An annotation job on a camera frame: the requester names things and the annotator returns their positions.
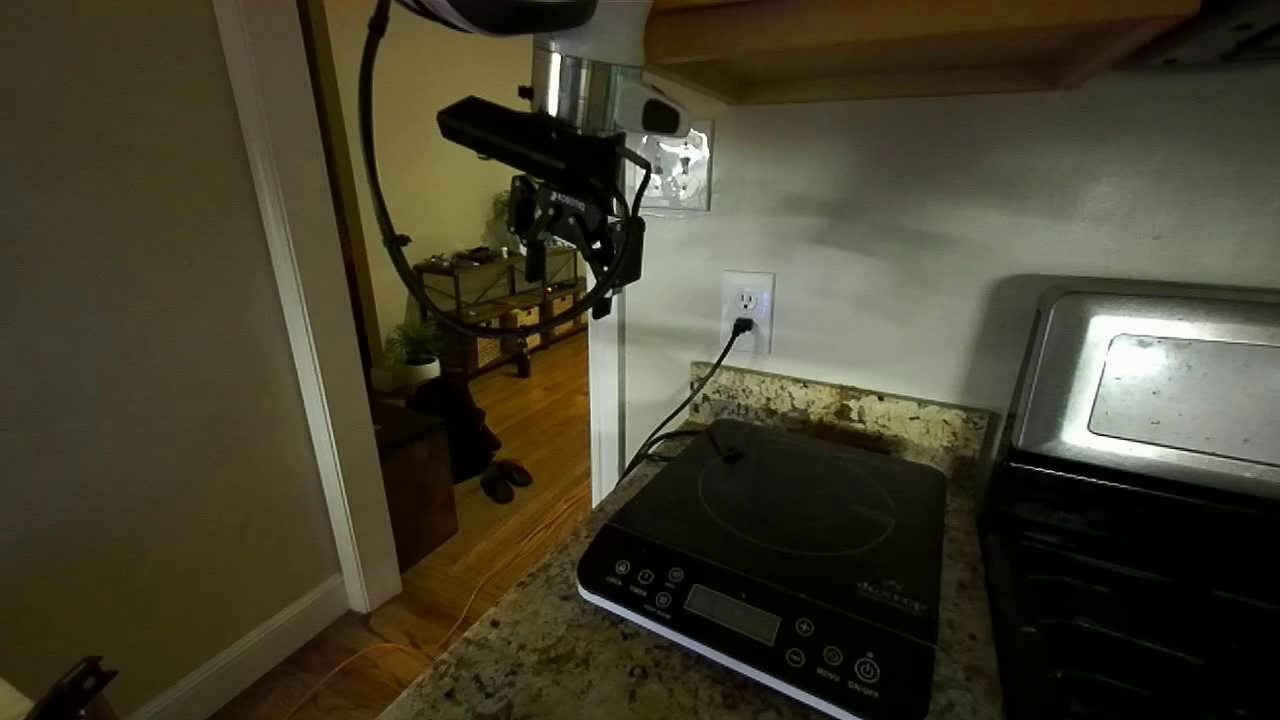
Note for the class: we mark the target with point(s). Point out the dark wooden box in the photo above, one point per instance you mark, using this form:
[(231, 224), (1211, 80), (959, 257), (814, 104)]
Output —
[(416, 485)]

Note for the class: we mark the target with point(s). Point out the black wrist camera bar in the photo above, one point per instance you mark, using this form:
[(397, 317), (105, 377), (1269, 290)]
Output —
[(527, 135)]

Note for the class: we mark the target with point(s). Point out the black clamp object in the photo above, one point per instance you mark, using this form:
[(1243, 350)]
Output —
[(73, 690)]

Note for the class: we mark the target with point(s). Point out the wooden wall cabinet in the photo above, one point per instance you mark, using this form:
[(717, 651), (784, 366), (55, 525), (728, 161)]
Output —
[(906, 41)]

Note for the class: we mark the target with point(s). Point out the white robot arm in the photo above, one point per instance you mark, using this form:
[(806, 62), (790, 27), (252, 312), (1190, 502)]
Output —
[(586, 75)]

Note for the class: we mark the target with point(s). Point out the white door frame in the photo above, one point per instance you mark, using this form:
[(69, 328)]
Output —
[(303, 307)]

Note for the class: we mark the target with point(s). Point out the white wall outlet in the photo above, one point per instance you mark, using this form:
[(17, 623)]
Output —
[(745, 310)]

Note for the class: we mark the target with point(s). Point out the black shoe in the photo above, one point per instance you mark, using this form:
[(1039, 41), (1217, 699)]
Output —
[(496, 485), (513, 474)]

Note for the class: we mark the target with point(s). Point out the silver toaster oven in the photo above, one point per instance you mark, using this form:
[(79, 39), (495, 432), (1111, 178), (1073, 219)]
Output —
[(1133, 505)]

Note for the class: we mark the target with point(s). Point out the double light switch plate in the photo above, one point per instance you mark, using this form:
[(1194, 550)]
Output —
[(682, 165)]

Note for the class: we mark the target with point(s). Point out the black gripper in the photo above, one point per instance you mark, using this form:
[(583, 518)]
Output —
[(566, 215)]

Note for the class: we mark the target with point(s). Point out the black bag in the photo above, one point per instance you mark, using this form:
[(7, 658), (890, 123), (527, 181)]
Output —
[(460, 424)]

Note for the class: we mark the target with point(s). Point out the plant in white pot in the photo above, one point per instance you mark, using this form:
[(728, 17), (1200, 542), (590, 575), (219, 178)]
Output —
[(416, 350)]

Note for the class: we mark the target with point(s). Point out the wooden shelf unit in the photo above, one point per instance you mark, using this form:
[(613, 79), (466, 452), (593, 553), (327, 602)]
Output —
[(502, 312)]

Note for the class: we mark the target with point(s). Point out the black induction cooktop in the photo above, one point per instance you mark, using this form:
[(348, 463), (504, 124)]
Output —
[(784, 547)]

